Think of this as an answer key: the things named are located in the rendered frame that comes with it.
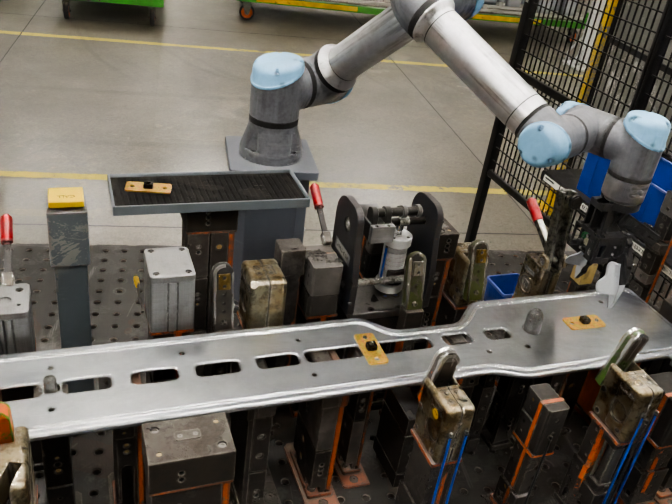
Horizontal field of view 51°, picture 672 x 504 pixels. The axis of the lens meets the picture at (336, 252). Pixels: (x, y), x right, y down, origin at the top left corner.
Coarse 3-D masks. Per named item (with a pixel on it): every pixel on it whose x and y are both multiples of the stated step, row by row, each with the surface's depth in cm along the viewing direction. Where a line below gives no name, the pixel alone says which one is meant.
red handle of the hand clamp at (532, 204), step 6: (534, 198) 155; (528, 204) 155; (534, 204) 154; (534, 210) 154; (534, 216) 153; (540, 216) 153; (534, 222) 154; (540, 222) 153; (540, 228) 152; (540, 234) 152; (546, 234) 152; (546, 240) 151; (552, 258) 149
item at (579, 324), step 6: (564, 318) 142; (570, 318) 142; (576, 318) 142; (582, 318) 141; (588, 318) 141; (594, 318) 143; (570, 324) 140; (576, 324) 141; (582, 324) 141; (588, 324) 141; (594, 324) 141; (600, 324) 142
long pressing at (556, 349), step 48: (624, 288) 155; (192, 336) 122; (240, 336) 124; (288, 336) 126; (336, 336) 128; (384, 336) 130; (432, 336) 132; (480, 336) 133; (528, 336) 135; (576, 336) 138; (0, 384) 107; (144, 384) 111; (192, 384) 112; (240, 384) 114; (288, 384) 115; (336, 384) 117; (384, 384) 119; (48, 432) 100
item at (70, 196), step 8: (48, 192) 127; (56, 192) 128; (64, 192) 128; (72, 192) 128; (80, 192) 129; (48, 200) 125; (56, 200) 125; (64, 200) 125; (72, 200) 126; (80, 200) 126
